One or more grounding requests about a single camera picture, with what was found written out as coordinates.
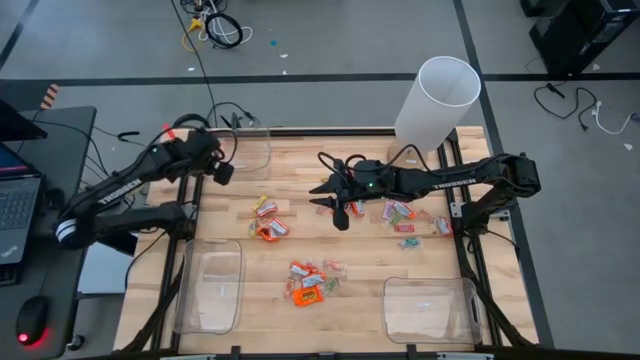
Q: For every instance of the large orange Reese's pack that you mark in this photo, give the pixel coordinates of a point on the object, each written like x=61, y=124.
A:
x=307, y=296

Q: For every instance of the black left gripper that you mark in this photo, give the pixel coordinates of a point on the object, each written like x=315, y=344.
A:
x=223, y=173

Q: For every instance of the black monitor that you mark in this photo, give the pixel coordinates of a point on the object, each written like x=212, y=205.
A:
x=15, y=125

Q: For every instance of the black computer mouse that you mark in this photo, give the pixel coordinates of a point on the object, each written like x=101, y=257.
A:
x=31, y=317

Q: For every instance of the white shade table lamp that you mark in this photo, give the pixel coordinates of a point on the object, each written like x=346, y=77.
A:
x=440, y=100

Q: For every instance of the black computer tower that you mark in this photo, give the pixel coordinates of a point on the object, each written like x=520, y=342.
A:
x=580, y=35

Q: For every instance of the teal wrapped candy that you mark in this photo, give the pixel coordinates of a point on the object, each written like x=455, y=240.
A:
x=410, y=243

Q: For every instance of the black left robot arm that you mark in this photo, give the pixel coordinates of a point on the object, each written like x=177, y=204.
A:
x=120, y=192

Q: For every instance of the red white candy wrapper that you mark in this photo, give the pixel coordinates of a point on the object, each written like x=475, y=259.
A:
x=443, y=226

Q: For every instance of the black desk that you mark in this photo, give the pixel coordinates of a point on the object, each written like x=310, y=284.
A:
x=65, y=145

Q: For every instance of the pink wrapped candy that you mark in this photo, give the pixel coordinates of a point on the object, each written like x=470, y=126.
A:
x=388, y=210

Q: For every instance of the red tape tag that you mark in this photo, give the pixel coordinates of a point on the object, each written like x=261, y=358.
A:
x=168, y=131

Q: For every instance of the clear wrapped green candy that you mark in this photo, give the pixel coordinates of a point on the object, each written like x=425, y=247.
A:
x=331, y=285

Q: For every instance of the clear plastic bin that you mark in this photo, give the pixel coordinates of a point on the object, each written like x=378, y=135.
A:
x=210, y=285
x=255, y=155
x=430, y=310

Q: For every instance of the black laptop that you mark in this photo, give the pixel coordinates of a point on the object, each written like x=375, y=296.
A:
x=20, y=210

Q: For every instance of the small black desk device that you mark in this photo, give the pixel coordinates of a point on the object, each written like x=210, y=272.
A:
x=54, y=198

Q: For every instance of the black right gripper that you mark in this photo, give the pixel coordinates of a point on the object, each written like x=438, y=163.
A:
x=341, y=221

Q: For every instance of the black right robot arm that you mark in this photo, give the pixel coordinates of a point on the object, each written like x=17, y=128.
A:
x=452, y=184

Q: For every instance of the black desk caster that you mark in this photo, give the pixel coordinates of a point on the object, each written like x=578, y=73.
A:
x=75, y=342

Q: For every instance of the orange black striped marker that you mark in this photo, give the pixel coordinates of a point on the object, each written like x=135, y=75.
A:
x=50, y=96

